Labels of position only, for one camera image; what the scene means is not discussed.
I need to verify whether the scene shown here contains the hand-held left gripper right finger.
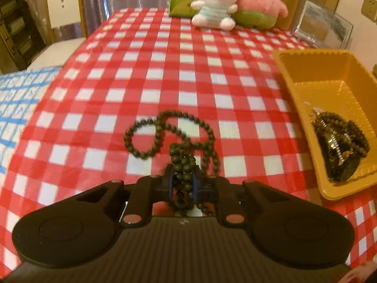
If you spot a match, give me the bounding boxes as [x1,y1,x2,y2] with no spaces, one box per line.
[191,165,291,227]

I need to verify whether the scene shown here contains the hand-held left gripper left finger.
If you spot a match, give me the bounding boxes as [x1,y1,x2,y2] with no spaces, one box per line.
[75,163,174,227]

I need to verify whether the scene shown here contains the long dark bead necklace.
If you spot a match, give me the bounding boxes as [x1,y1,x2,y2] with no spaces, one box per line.
[124,110,221,217]

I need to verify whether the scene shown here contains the black hair claw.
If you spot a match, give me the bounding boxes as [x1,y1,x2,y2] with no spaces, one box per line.
[330,153,363,183]

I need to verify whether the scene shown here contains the dark bead bracelet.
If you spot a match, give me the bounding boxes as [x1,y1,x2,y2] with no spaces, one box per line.
[312,110,371,157]

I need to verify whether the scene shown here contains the orange plastic tray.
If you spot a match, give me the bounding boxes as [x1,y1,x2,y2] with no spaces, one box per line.
[271,49,377,201]

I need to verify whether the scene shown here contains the red checked tablecloth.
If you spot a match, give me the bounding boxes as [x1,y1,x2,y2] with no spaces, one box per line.
[0,7,377,275]

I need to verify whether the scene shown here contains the white rabbit plush toy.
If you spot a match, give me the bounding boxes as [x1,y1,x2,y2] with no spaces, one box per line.
[190,0,243,32]

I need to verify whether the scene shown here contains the blue checked cloth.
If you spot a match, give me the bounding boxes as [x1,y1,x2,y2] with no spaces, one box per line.
[0,66,62,177]

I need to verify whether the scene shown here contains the green tissue box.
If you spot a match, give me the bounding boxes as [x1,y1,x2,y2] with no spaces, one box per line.
[169,0,198,18]

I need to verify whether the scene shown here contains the pink starfish plush toy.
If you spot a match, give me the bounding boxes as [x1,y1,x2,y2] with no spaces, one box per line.
[236,0,289,30]

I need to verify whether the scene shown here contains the framed picture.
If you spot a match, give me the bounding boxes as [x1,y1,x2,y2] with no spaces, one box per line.
[290,0,354,50]

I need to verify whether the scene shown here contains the white wooden chair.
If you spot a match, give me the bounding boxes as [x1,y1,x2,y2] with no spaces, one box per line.
[26,0,89,71]

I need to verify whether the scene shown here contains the dark storage rack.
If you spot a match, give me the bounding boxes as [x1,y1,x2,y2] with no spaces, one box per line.
[0,0,46,74]

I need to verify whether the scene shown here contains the beige wall switch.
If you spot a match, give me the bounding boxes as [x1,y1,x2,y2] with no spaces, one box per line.
[363,0,377,22]

